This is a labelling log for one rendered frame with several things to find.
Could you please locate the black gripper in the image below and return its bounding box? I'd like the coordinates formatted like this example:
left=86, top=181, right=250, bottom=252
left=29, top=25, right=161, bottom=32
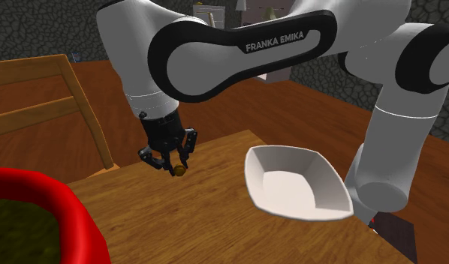
left=137, top=109, right=198, bottom=177

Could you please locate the white angular bowl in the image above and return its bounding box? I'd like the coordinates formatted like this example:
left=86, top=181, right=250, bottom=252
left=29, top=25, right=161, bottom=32
left=244, top=145, right=354, bottom=222

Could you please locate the wooden chair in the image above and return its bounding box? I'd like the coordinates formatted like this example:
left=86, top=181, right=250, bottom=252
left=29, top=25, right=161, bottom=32
left=0, top=53, right=120, bottom=179

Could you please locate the red bowl with green filling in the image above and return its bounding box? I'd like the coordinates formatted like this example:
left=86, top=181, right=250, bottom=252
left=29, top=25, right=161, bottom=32
left=0, top=167, right=112, bottom=264

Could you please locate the dark robot stand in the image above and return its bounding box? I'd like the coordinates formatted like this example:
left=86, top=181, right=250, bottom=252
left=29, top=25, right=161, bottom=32
left=370, top=211, right=418, bottom=264

